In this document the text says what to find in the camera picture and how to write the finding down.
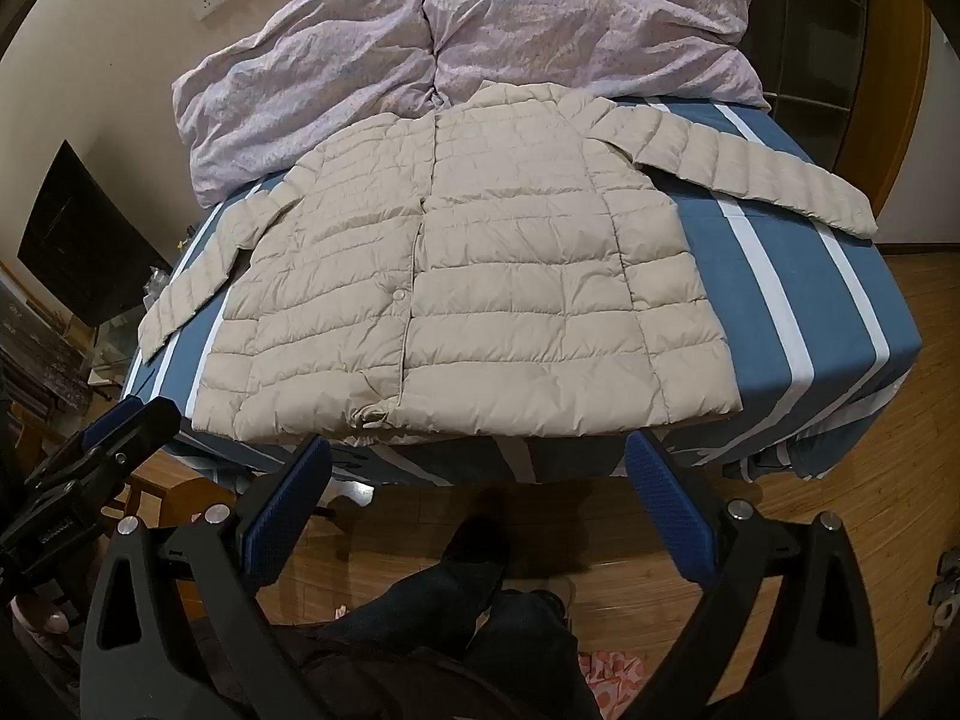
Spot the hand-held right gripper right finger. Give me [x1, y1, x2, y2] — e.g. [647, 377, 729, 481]
[625, 430, 880, 720]

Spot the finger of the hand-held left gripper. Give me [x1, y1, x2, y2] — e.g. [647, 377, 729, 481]
[22, 394, 183, 500]

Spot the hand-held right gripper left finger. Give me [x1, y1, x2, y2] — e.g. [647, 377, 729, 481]
[79, 433, 335, 720]

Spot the beige puffer jacket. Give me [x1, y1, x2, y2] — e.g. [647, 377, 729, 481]
[139, 79, 880, 445]

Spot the person's left hand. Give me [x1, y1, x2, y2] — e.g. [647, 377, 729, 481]
[13, 591, 77, 642]

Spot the television cabinet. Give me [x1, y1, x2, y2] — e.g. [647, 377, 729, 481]
[0, 259, 155, 466]

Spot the pink floral slipper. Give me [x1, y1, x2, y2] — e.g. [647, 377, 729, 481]
[579, 651, 647, 712]

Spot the black television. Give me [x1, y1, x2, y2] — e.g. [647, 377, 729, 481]
[16, 139, 175, 329]

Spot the person's left leg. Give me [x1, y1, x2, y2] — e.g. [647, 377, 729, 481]
[281, 514, 515, 720]

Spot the person's leg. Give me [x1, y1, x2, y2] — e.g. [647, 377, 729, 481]
[281, 514, 515, 720]
[457, 585, 601, 720]

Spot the person's right leg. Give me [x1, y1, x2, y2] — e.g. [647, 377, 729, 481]
[457, 585, 601, 720]

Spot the bed with blue striped sheet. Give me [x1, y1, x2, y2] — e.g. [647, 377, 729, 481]
[120, 94, 923, 488]

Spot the lilac floral duvet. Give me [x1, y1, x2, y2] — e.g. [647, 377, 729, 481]
[171, 0, 773, 209]

